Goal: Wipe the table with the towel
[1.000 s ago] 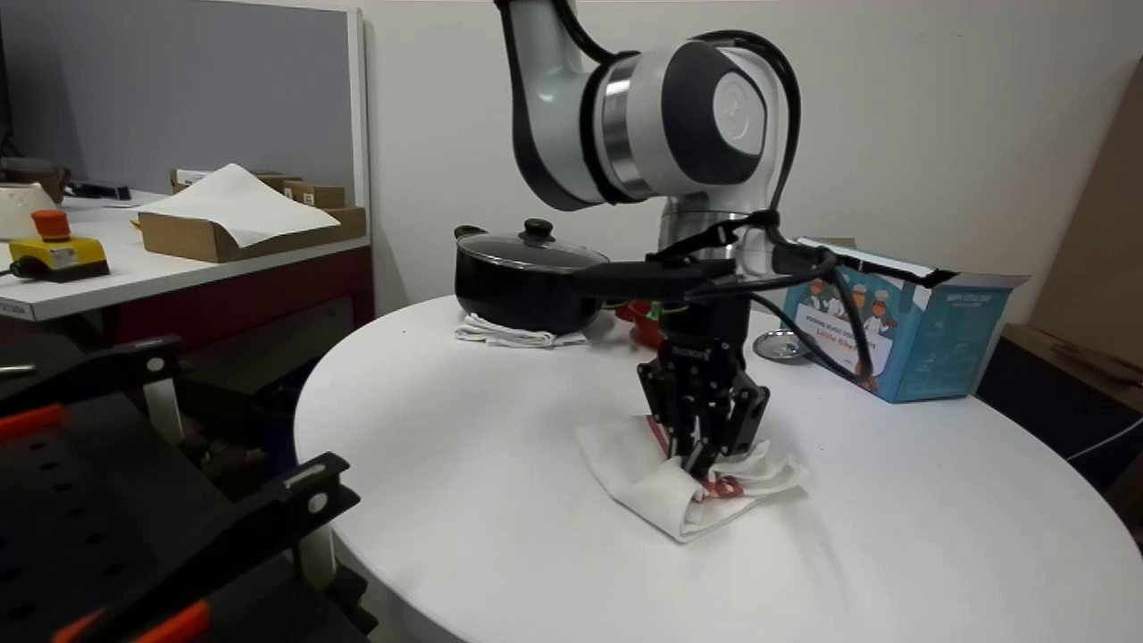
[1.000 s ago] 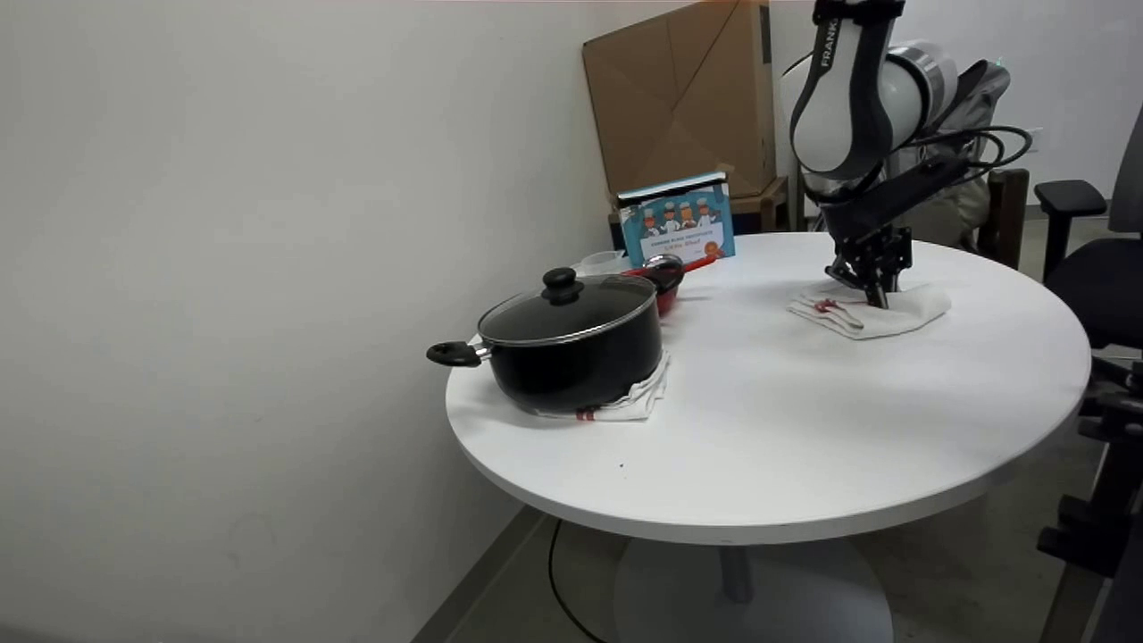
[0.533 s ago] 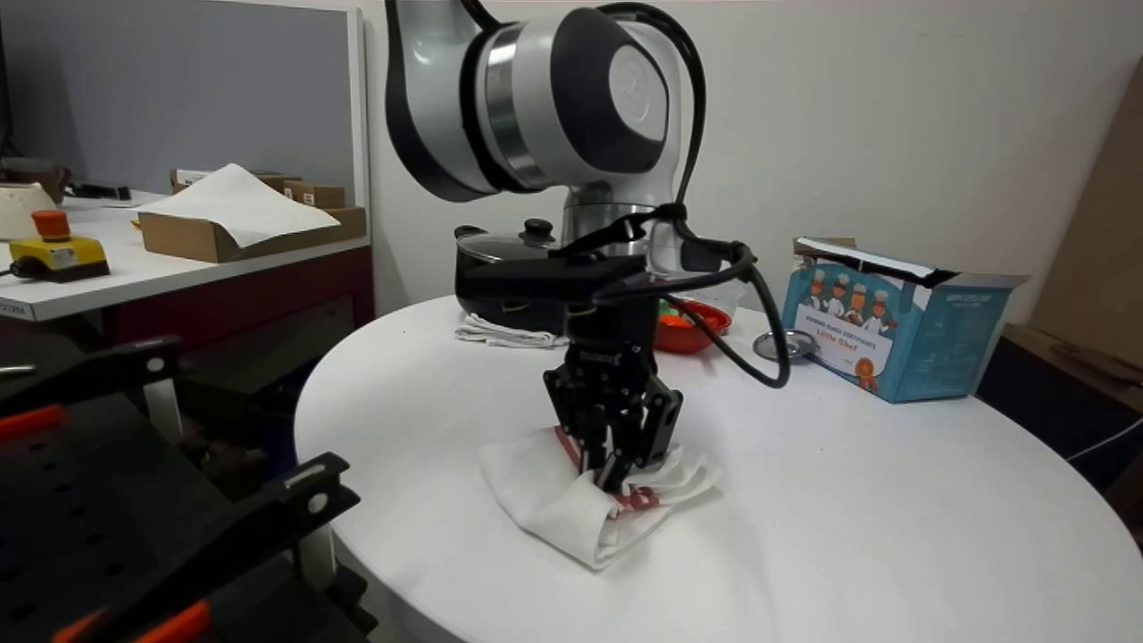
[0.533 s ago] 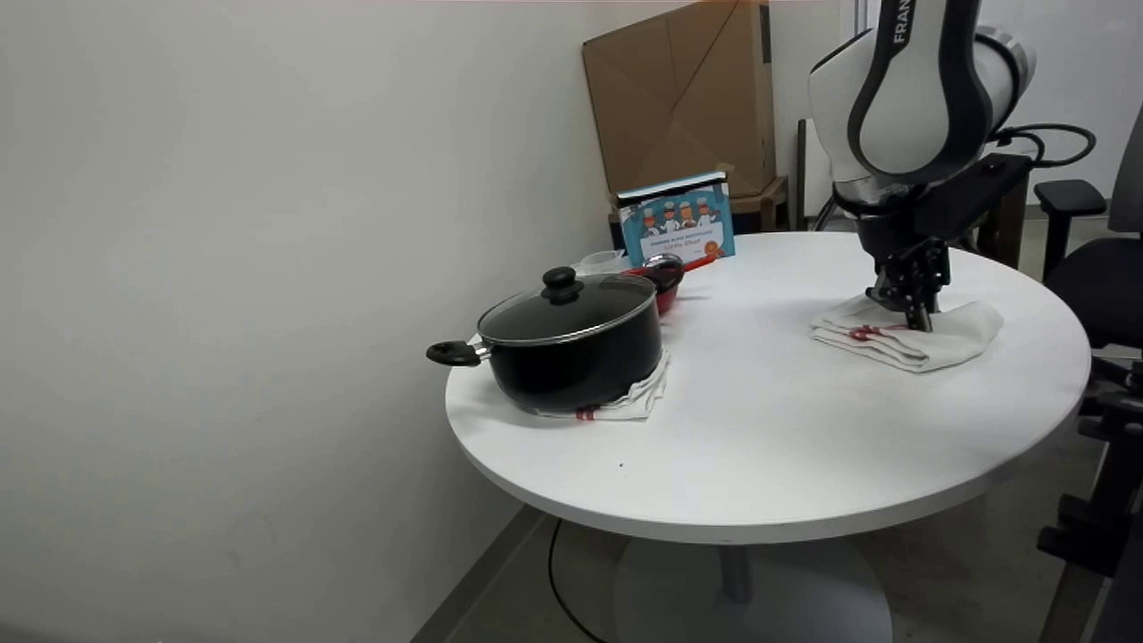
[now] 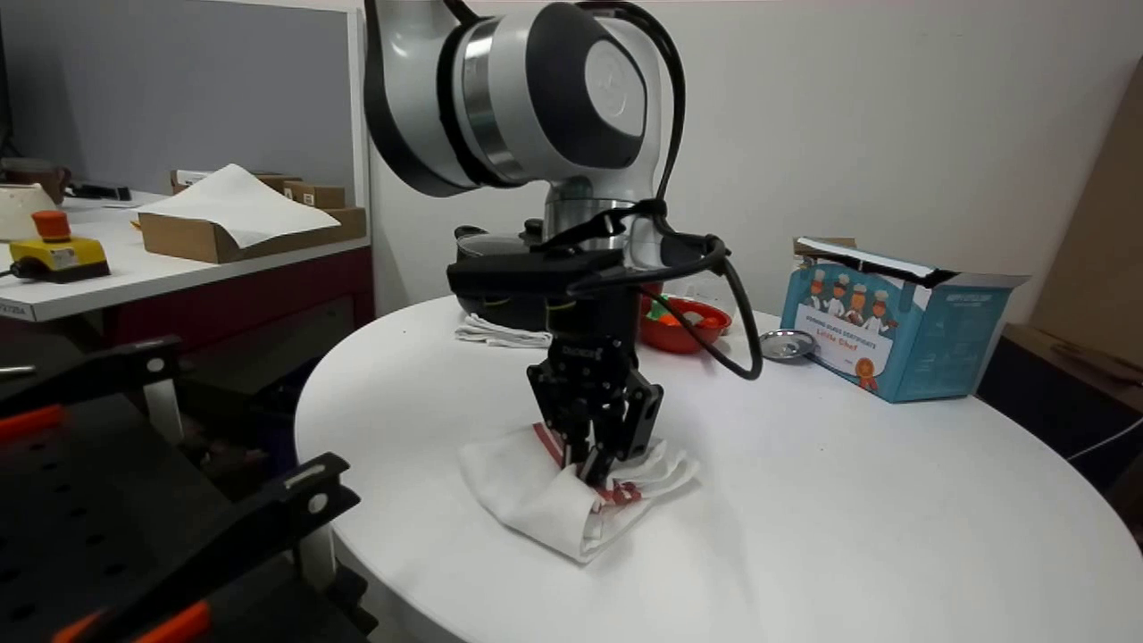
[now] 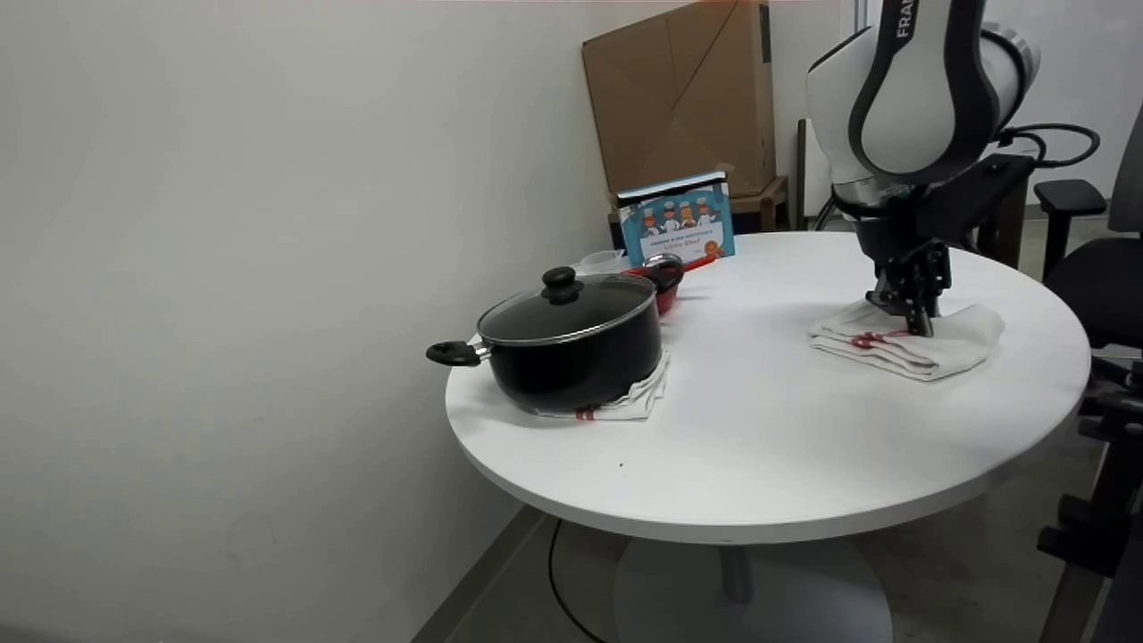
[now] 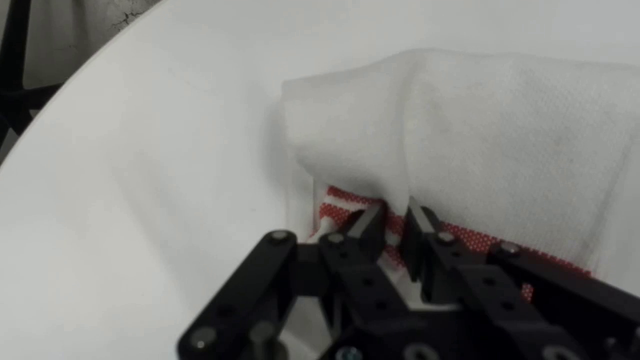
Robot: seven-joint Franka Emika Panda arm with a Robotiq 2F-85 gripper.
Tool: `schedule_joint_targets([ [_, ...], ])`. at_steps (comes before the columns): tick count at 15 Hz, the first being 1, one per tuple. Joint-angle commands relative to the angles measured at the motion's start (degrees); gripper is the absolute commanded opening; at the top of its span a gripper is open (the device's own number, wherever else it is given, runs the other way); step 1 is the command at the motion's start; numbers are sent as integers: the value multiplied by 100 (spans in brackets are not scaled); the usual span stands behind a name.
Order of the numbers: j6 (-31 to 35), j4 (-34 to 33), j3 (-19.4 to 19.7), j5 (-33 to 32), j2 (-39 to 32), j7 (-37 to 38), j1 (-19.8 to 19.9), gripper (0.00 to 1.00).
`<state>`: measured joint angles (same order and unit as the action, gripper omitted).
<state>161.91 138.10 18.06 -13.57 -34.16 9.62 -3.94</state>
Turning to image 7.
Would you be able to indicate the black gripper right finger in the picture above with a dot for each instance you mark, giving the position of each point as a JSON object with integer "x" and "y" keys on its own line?
{"x": 532, "y": 301}

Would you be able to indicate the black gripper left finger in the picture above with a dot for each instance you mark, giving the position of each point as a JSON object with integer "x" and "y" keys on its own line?
{"x": 260, "y": 292}

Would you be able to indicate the white towel with red stripes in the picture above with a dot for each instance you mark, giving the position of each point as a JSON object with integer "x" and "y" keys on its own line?
{"x": 506, "y": 147}

